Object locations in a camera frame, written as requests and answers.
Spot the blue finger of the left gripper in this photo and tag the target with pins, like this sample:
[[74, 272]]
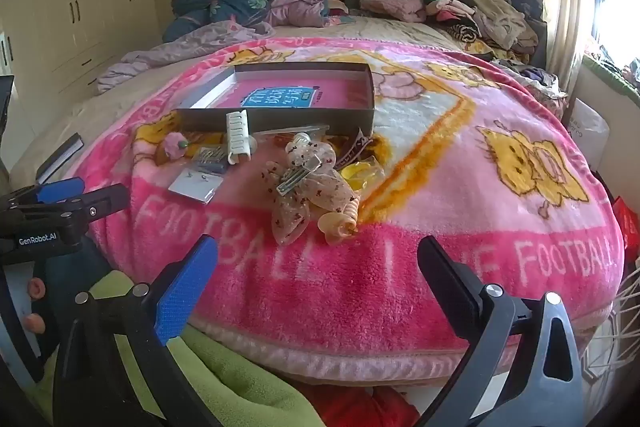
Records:
[[60, 190]]

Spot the pink folded garment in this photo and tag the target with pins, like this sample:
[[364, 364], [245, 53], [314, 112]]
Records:
[[408, 11]]

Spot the black notebook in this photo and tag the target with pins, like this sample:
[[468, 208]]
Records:
[[58, 158]]

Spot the bobby pins packet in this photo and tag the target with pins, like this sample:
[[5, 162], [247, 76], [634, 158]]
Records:
[[211, 159]]

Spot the lilac crumpled sheet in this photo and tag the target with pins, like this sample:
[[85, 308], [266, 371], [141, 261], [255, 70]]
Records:
[[200, 42]]

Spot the white earring card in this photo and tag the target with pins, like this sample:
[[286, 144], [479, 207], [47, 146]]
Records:
[[196, 185]]

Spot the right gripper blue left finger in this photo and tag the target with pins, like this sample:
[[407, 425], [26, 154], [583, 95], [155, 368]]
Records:
[[177, 290]]

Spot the white plastic hair comb clip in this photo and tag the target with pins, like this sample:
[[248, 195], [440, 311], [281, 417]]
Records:
[[240, 143]]

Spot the pile of clothes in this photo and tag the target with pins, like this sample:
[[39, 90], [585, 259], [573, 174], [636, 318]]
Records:
[[501, 27]]

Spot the shallow cardboard box tray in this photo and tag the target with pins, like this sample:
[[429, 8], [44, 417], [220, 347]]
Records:
[[277, 96]]

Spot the person's left hand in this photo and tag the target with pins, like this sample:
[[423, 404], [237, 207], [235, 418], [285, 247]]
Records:
[[34, 321]]

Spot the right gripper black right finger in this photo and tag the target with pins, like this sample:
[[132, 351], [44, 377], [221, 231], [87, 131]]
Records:
[[481, 314]]

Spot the pink pajama garment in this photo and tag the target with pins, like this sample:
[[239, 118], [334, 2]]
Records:
[[298, 13]]

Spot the pink cartoon football blanket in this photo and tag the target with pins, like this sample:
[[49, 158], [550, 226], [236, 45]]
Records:
[[468, 156]]

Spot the cream wardrobe with handles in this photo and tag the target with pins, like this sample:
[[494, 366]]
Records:
[[57, 48]]

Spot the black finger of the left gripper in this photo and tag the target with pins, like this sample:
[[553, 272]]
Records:
[[100, 203]]

